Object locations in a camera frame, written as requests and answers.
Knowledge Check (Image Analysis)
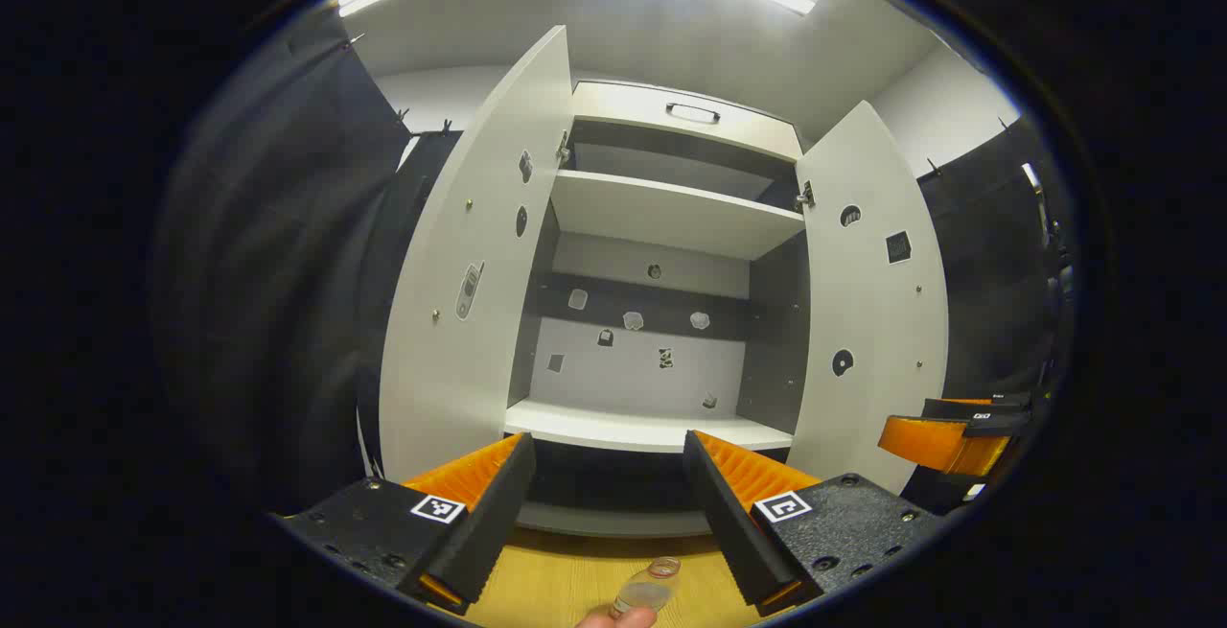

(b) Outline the white cabinet door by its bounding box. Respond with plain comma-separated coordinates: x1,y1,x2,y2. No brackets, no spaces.
786,99,950,495
379,24,574,485

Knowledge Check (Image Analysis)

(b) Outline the white cabinet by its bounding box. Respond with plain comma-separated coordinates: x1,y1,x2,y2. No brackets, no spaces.
503,80,816,541

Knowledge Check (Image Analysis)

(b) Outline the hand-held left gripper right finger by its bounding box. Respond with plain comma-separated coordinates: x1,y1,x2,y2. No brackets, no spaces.
683,430,949,618

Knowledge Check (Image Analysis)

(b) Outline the clear plastic bottle red label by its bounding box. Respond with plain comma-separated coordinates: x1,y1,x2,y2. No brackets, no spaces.
609,556,683,619

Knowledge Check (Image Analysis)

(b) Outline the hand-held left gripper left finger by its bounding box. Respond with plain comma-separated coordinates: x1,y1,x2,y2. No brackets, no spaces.
271,431,538,617

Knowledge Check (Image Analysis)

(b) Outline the black backdrop cloth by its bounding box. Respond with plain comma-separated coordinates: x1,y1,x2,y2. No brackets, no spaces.
915,115,1075,514
153,10,463,514

